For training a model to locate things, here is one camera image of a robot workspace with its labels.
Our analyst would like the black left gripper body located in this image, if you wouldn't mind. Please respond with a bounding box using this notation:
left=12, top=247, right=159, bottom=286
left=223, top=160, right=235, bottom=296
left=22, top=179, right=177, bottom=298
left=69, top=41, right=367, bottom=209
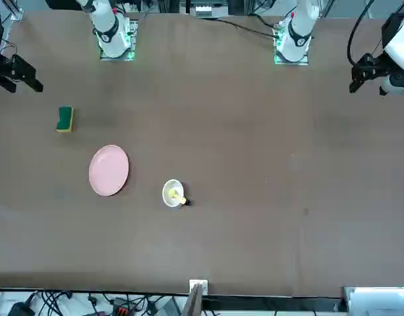
left=361, top=53, right=389, bottom=82

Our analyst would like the green and yellow sponge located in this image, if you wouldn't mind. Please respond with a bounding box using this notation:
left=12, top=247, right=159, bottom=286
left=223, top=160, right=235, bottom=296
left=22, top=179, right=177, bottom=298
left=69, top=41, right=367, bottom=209
left=54, top=105, right=75, bottom=134

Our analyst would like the pink plate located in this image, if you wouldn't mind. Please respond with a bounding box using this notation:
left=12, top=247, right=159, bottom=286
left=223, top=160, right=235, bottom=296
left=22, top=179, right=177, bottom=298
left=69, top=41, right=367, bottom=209
left=88, top=144, right=130, bottom=197

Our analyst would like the white power strip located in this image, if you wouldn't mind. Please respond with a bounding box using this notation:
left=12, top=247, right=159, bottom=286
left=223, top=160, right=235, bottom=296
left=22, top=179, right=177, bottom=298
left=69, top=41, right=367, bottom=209
left=192, top=4, right=214, bottom=18

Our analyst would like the white cup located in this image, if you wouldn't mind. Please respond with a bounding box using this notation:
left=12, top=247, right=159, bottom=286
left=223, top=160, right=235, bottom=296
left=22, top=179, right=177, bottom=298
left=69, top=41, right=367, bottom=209
left=161, top=178, right=192, bottom=209

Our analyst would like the pale yellow spoon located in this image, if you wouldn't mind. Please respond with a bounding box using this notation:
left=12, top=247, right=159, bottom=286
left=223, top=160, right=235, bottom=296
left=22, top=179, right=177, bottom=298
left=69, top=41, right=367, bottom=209
left=167, top=188, right=188, bottom=205

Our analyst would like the black power adapter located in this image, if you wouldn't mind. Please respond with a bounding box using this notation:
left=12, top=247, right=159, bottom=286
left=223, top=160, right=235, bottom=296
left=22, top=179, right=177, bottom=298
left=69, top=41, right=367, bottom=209
left=6, top=292, right=36, bottom=316

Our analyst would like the black cable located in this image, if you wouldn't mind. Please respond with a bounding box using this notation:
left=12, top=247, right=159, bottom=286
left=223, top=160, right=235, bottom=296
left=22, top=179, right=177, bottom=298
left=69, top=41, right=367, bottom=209
left=201, top=16, right=279, bottom=38

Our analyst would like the aluminium camera post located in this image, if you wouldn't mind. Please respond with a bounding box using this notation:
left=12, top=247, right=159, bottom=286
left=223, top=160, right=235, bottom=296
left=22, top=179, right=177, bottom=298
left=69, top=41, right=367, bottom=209
left=183, top=279, right=210, bottom=316

